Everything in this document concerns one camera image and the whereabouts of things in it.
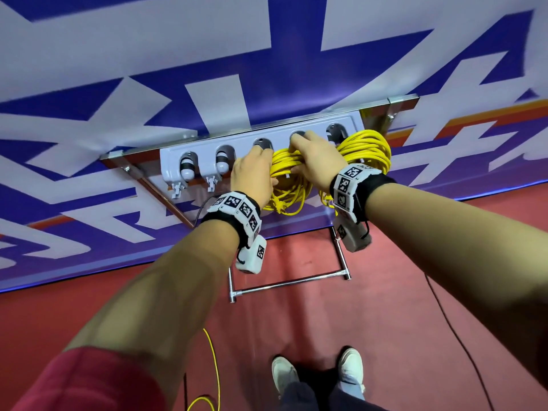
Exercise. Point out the person's right hand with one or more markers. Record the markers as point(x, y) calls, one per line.
point(318, 160)

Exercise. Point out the person's left hand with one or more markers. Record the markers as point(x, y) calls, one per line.
point(255, 171)

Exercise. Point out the metal rack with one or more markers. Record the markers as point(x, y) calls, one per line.
point(248, 149)

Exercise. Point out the person's left forearm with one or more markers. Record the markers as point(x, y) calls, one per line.
point(154, 304)

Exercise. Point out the person's right forearm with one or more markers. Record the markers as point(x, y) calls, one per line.
point(471, 252)

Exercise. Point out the person's dark trousers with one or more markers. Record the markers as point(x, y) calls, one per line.
point(330, 396)

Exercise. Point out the black marker wristband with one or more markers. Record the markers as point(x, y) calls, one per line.
point(235, 214)
point(358, 188)

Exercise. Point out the blue banner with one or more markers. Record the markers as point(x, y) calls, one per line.
point(282, 47)

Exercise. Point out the pink shirt sleeve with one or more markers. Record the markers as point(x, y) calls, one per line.
point(90, 381)

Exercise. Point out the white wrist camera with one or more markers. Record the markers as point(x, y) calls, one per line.
point(252, 252)
point(354, 235)

